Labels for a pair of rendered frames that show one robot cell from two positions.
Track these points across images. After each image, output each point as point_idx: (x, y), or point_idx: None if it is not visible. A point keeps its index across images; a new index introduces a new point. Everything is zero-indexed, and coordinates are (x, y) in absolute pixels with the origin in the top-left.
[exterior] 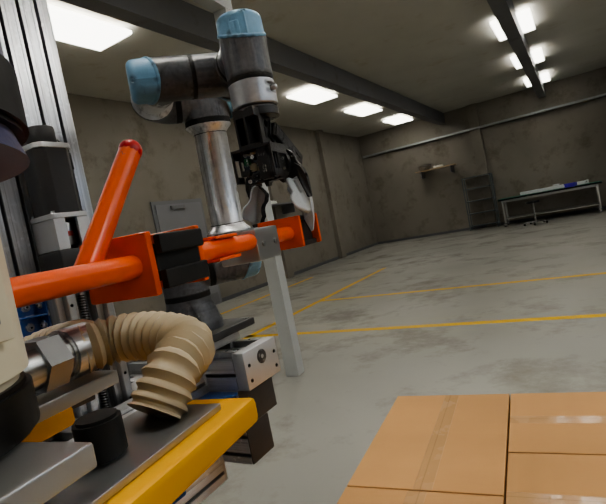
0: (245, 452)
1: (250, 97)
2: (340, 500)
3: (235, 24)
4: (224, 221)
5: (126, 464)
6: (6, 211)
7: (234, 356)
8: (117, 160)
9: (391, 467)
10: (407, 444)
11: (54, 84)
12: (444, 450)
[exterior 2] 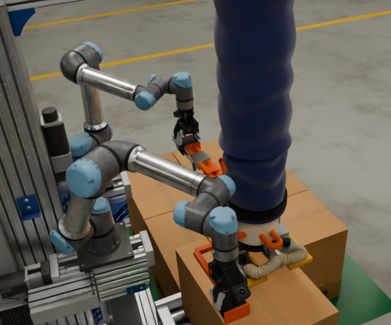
0: (127, 222)
1: (190, 107)
2: (148, 226)
3: (188, 83)
4: (100, 122)
5: None
6: (48, 158)
7: (126, 186)
8: (224, 165)
9: (154, 204)
10: (150, 192)
11: (28, 73)
12: (169, 189)
